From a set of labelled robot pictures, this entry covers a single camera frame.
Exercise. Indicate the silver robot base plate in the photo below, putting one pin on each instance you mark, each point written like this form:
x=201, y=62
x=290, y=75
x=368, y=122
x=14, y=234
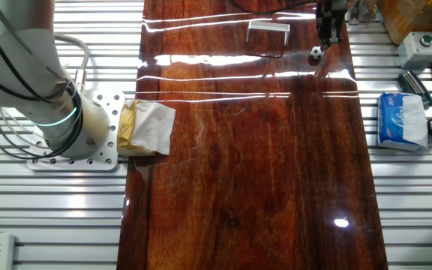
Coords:
x=105, y=159

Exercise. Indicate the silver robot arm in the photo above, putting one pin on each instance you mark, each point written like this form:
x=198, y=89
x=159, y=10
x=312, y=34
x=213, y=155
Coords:
x=13, y=67

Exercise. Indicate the grey box with green button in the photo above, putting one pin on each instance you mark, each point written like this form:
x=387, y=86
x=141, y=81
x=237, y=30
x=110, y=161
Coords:
x=414, y=52

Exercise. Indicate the brown cardboard box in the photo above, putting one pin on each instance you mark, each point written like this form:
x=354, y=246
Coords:
x=426, y=18

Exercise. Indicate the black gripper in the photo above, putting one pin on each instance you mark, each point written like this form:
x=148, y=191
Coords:
x=332, y=11

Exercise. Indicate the small black-white soccer ball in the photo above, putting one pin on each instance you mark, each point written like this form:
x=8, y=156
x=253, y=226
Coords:
x=316, y=52

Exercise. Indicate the gold and white tissue pack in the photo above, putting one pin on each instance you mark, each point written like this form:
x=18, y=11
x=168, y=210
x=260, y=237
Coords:
x=148, y=127

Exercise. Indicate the black and green hand tool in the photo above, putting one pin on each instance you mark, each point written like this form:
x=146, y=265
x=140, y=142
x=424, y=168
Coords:
x=413, y=86

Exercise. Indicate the blue and white tissue pack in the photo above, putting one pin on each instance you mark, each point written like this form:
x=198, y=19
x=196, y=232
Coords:
x=390, y=120

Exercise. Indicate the glossy brown wooden board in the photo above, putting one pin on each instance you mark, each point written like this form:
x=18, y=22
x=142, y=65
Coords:
x=238, y=187

